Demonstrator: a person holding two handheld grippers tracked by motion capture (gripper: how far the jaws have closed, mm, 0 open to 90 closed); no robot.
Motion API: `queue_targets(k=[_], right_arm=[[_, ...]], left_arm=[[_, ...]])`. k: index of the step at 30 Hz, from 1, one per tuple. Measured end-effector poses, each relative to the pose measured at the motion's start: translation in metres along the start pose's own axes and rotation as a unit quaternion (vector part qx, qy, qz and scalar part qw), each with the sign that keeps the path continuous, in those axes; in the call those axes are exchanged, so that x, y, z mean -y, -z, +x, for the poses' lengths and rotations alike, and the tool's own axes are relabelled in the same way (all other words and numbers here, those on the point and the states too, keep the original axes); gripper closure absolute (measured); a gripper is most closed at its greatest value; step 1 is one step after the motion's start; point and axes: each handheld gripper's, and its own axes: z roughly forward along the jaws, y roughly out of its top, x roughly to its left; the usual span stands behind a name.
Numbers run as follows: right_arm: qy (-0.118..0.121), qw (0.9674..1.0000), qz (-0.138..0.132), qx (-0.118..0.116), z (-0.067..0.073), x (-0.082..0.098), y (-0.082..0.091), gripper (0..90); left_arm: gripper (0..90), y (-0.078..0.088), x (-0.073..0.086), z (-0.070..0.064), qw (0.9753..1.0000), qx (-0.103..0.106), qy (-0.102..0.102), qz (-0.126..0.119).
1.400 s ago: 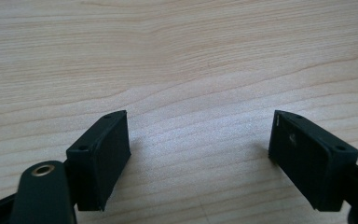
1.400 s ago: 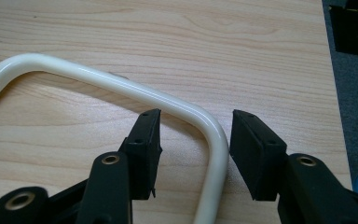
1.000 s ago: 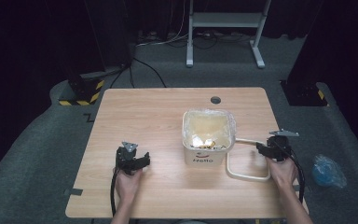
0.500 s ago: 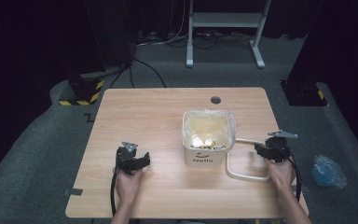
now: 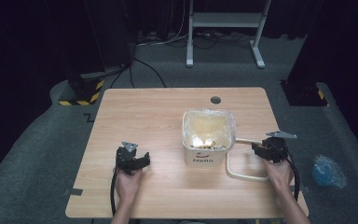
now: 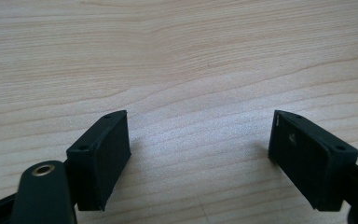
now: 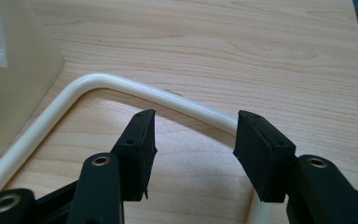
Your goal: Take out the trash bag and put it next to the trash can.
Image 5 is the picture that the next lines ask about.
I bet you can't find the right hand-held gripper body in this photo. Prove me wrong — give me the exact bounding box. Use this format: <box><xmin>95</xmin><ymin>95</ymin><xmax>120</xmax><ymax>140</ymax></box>
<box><xmin>262</xmin><ymin>130</ymin><xmax>298</xmax><ymax>164</ymax></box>

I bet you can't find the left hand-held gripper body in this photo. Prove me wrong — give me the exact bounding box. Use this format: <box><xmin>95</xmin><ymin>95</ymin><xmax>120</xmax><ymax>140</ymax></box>
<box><xmin>117</xmin><ymin>141</ymin><xmax>142</xmax><ymax>175</ymax></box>

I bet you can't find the white plastic waste bin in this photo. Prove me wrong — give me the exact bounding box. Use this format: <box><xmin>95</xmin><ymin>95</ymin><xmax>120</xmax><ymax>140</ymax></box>
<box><xmin>181</xmin><ymin>107</ymin><xmax>238</xmax><ymax>167</ymax></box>

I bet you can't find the clear plastic liner bag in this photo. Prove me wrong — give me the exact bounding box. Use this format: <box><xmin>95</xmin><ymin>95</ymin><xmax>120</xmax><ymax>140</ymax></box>
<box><xmin>182</xmin><ymin>107</ymin><xmax>238</xmax><ymax>152</ymax></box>

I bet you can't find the person's left hand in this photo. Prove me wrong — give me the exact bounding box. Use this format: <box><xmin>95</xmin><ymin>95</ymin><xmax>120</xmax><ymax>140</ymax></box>
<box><xmin>114</xmin><ymin>169</ymin><xmax>144</xmax><ymax>202</ymax></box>

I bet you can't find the person's right hand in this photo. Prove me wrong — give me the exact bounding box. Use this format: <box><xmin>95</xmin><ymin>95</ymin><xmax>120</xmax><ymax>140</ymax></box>
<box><xmin>262</xmin><ymin>158</ymin><xmax>295</xmax><ymax>191</ymax></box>

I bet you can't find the yellow wrapper scrap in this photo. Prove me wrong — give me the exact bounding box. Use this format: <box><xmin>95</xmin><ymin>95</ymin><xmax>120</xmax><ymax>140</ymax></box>
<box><xmin>203</xmin><ymin>140</ymin><xmax>226</xmax><ymax>150</ymax></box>

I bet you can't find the crumpled white paper wad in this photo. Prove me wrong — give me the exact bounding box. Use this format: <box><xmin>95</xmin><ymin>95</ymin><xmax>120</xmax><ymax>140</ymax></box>
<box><xmin>190</xmin><ymin>136</ymin><xmax>207</xmax><ymax>148</ymax></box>

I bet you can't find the blue plastic bag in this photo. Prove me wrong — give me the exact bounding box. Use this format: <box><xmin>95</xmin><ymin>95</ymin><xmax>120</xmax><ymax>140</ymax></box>
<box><xmin>310</xmin><ymin>154</ymin><xmax>349</xmax><ymax>189</ymax></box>

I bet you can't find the black base with hazard stripes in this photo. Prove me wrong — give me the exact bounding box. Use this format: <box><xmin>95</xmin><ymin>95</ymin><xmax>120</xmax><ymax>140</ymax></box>
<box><xmin>280</xmin><ymin>79</ymin><xmax>329</xmax><ymax>107</ymax></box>
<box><xmin>58</xmin><ymin>74</ymin><xmax>105</xmax><ymax>107</ymax></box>

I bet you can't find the white metal stand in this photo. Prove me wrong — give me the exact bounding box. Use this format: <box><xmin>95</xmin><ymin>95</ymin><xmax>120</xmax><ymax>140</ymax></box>
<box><xmin>185</xmin><ymin>0</ymin><xmax>273</xmax><ymax>69</ymax></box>

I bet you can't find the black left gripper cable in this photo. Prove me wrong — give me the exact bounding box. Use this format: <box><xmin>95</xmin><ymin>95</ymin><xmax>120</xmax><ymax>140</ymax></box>
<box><xmin>109</xmin><ymin>167</ymin><xmax>121</xmax><ymax>217</ymax></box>

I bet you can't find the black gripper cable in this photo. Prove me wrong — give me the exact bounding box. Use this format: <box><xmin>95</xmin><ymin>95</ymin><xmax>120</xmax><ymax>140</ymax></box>
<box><xmin>283</xmin><ymin>155</ymin><xmax>302</xmax><ymax>202</ymax></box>
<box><xmin>109</xmin><ymin>167</ymin><xmax>121</xmax><ymax>217</ymax></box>

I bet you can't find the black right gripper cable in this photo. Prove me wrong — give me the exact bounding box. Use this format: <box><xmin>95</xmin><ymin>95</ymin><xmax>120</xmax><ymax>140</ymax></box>
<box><xmin>283</xmin><ymin>155</ymin><xmax>302</xmax><ymax>202</ymax></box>

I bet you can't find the black floor cable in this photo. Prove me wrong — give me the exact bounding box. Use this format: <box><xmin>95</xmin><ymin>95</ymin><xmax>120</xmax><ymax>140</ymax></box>
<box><xmin>109</xmin><ymin>57</ymin><xmax>168</xmax><ymax>89</ymax></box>

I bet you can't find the white floor cable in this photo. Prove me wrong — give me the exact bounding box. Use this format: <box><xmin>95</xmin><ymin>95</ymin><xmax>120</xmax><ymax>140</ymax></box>
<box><xmin>135</xmin><ymin>0</ymin><xmax>190</xmax><ymax>49</ymax></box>

